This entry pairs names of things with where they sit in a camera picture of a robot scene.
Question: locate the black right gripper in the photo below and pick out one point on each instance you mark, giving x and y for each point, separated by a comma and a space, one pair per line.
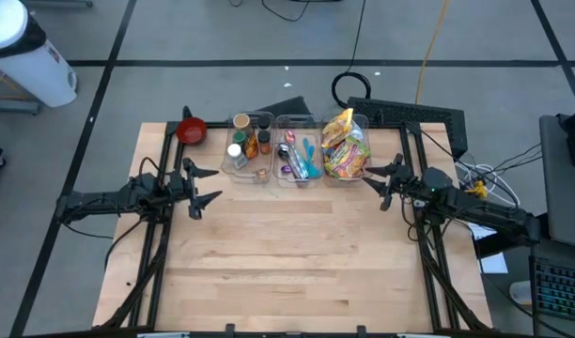
405, 185

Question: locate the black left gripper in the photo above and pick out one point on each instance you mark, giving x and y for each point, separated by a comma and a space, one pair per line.
179, 187

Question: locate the green-edged ramen noodle packet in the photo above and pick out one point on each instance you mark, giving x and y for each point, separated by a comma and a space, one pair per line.
346, 159

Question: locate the seasoning jar with white lid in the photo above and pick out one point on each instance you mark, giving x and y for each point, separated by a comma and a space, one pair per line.
234, 151

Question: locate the small spice jar white label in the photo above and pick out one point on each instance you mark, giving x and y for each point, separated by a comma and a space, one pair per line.
261, 174

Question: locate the jar with green lid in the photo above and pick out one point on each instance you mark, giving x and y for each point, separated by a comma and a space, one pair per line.
239, 137

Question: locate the brown orange spice packet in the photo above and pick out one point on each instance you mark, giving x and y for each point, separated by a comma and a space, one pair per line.
252, 148

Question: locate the teal plastic spoon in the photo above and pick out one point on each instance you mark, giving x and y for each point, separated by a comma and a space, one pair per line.
314, 170

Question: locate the yellow ramen noodle packet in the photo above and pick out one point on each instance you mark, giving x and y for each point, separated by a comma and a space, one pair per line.
337, 127

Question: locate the jar with tan lid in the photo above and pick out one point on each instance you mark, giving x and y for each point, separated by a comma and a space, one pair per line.
242, 121

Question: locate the small purple iridescent spoon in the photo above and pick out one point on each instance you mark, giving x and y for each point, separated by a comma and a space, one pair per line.
285, 169

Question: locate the iridescent rainbow metal spoon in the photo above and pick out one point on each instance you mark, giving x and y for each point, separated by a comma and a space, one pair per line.
290, 136

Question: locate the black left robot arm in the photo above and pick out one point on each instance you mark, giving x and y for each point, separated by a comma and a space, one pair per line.
104, 202

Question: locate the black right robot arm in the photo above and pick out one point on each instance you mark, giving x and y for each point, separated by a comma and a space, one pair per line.
485, 211

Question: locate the clear plastic bin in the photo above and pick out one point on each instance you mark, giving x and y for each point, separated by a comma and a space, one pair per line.
280, 123
362, 121
250, 176

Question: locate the red bowl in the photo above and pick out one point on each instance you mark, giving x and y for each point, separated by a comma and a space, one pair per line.
191, 131

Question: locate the black perforated metal panel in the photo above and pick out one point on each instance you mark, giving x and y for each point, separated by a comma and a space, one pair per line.
409, 112

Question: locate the white paper sheet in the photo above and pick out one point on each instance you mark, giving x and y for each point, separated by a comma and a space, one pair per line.
496, 265
480, 230

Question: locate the black angled floor panel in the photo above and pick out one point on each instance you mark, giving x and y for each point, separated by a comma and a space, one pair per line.
292, 105

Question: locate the black desk support beam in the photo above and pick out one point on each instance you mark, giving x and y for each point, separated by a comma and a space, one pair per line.
503, 246

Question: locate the black table edge clamp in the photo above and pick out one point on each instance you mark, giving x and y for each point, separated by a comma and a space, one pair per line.
361, 330
229, 328

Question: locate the white computer mouse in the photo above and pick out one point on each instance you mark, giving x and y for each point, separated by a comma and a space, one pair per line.
520, 293

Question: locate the white trash can black bag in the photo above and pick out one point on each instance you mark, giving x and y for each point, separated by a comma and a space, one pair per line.
34, 75

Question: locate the grey metal floor stand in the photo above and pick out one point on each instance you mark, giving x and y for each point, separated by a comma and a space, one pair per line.
15, 107

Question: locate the backlit RGB keyboard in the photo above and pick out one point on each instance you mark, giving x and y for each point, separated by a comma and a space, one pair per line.
560, 291

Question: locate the black aluminium table frame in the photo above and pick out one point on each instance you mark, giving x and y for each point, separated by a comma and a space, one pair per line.
172, 126

